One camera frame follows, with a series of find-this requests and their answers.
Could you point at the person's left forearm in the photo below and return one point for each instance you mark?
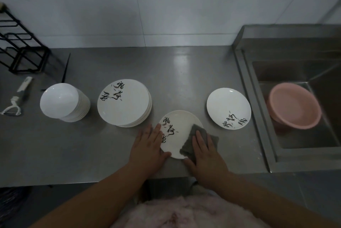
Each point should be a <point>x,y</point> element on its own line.
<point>106,198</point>

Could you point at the pink plastic basin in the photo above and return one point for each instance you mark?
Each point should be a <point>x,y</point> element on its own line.
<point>294,106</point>

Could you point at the white plate with black calligraphy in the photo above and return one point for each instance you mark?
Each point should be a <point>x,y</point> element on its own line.
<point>178,125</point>
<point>227,106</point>

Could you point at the pink fluffy garment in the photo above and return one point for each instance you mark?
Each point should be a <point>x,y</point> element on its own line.
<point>186,213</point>

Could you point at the stack of white bowls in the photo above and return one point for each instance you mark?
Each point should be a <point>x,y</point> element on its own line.
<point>61,102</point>

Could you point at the stack of white printed plates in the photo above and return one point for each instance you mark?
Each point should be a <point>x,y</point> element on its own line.
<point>124,102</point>

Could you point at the person's left thumb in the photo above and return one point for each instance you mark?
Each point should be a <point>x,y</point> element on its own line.
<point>165,155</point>

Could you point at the person's right thumb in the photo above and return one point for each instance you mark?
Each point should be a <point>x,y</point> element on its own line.
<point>189,161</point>

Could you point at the white vegetable peeler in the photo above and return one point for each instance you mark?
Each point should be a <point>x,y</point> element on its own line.
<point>18,94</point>

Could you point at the person's right forearm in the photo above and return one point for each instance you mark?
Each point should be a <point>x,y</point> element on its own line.
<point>266,203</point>

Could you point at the person's right middle finger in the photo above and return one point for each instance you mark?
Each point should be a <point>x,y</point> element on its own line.
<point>206,142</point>

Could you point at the black chopstick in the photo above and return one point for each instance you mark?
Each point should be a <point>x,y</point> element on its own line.
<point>65,67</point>

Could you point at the person's left hand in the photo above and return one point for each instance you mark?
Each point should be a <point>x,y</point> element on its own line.
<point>146,153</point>

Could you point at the grey dish cloth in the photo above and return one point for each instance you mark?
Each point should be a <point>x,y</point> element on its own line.
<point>190,143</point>

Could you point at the person's right hand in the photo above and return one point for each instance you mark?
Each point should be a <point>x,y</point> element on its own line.
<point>206,163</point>

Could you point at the stainless steel sink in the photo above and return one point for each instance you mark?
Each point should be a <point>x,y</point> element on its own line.
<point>255,118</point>

